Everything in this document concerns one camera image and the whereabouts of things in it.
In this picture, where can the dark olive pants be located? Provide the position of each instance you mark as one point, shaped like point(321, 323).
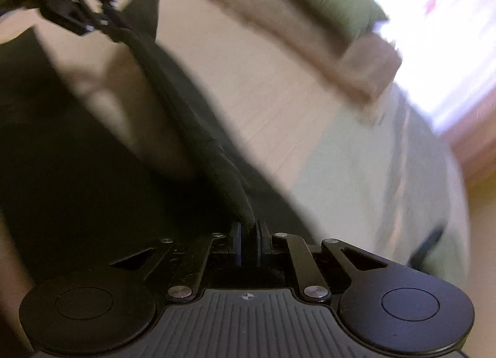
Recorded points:
point(77, 168)

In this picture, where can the pink grey striped blanket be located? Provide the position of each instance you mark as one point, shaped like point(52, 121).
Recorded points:
point(271, 110)

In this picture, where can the beige folded blanket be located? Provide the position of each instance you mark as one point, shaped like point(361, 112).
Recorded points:
point(364, 67)

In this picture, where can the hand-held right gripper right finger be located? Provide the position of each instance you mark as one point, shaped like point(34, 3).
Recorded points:
point(263, 241)

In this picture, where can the pink curtain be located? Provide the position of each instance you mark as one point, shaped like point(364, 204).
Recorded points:
point(476, 137)

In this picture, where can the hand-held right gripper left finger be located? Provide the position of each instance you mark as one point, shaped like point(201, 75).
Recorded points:
point(236, 243)

